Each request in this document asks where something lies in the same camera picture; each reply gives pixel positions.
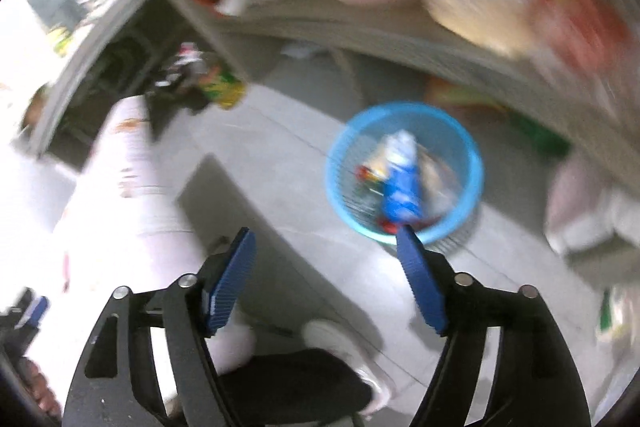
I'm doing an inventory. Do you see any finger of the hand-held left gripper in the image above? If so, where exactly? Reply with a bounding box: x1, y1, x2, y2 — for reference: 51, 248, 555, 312
27, 296, 51, 327

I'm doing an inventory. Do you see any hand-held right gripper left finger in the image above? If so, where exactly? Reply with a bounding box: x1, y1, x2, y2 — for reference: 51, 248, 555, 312
62, 227, 257, 427

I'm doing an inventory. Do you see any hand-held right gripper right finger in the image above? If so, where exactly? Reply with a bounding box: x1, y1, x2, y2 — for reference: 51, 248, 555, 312
395, 225, 593, 427

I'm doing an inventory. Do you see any blue mesh wastebasket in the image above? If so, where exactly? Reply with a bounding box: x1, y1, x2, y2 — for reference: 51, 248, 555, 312
325, 101, 485, 246

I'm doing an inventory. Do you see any person's left hand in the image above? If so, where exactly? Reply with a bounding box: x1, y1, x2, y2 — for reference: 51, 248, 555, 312
19, 356, 63, 415

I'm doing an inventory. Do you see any blue snack packet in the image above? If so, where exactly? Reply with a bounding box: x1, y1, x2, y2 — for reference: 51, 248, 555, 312
379, 130, 424, 225

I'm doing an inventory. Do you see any person's black trouser leg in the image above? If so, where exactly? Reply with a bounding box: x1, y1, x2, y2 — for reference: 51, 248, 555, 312
214, 347, 374, 427

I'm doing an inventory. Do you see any floral tablecloth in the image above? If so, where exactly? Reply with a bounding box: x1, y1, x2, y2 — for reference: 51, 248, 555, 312
49, 96, 202, 308

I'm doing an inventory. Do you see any white plastic bag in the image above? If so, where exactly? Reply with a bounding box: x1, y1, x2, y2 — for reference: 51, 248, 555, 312
544, 156, 640, 259

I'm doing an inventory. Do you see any yellow green packet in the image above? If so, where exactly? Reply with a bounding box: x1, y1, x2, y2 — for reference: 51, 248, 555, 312
201, 66, 247, 111

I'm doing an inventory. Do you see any grey metal shelf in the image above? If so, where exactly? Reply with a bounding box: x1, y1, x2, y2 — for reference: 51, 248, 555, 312
160, 0, 640, 158

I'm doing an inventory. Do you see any red packet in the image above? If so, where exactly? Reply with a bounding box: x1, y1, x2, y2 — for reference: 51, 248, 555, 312
529, 0, 632, 75

